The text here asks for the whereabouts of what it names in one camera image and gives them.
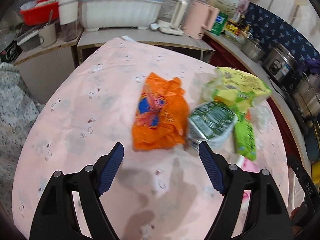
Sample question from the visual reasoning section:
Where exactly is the pink patterned paper cup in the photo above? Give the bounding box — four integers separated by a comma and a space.
236, 155, 260, 173

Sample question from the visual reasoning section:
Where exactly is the orange printed snack bag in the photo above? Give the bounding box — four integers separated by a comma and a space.
132, 72, 189, 151

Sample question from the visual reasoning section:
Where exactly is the yellow-green snack bag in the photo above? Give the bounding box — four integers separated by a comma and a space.
202, 67, 272, 114

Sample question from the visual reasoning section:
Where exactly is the green carton box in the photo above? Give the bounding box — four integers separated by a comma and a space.
233, 111, 257, 161

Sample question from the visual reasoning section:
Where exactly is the green plastic pouch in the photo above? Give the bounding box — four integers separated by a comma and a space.
187, 101, 238, 149

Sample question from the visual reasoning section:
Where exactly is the clear crumpled plastic wrap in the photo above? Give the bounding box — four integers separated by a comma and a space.
249, 105, 271, 133

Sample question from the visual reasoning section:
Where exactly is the pink patterned tablecloth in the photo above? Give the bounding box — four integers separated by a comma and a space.
12, 38, 289, 239

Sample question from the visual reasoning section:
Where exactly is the large steel steamer pot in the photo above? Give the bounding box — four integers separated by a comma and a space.
292, 72, 319, 120

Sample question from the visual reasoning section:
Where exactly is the silver rice cooker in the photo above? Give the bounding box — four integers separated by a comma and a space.
262, 43, 297, 83

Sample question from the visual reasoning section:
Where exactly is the small steel pot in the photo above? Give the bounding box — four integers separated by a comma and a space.
240, 38, 265, 62

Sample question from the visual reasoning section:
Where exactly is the yellow label jar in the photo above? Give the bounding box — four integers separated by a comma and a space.
225, 20, 247, 38

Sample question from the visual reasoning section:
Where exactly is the navy floral cloth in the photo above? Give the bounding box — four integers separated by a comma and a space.
245, 3, 319, 64

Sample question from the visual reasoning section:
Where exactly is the green tin can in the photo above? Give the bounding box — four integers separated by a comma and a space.
210, 12, 228, 36

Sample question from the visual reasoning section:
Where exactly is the pink electric kettle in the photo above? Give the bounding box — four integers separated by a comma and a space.
182, 1, 220, 40

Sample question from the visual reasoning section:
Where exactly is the red plastic basket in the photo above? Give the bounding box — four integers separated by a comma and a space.
20, 0, 59, 26

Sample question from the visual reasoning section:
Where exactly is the white dish rack grey lid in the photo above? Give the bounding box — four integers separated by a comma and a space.
79, 0, 163, 31

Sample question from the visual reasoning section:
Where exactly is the white glass electric kettle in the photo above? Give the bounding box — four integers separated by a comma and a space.
156, 0, 188, 36

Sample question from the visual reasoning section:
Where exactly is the white tall cup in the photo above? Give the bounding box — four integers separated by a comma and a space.
58, 0, 79, 42

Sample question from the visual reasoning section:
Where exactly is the white cardboard box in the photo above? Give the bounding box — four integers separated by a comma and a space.
207, 0, 240, 16

